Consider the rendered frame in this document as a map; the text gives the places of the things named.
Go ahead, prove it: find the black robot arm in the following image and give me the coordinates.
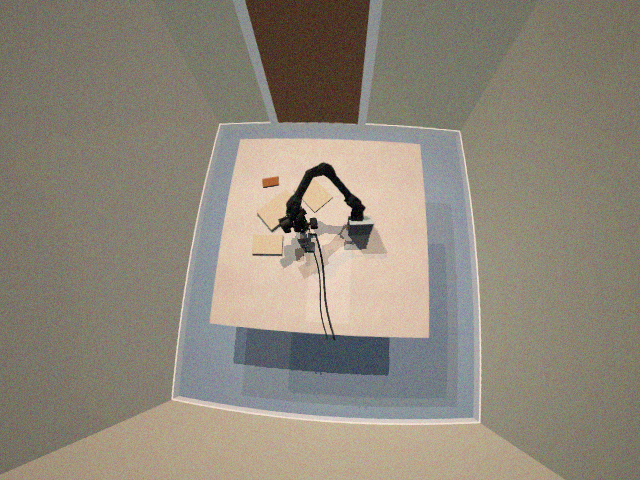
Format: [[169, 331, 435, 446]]
[[278, 163, 366, 231]]

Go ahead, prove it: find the orange rectangular block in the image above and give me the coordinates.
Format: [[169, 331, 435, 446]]
[[262, 176, 279, 188]]

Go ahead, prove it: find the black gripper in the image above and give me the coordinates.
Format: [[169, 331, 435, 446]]
[[284, 217, 318, 233]]

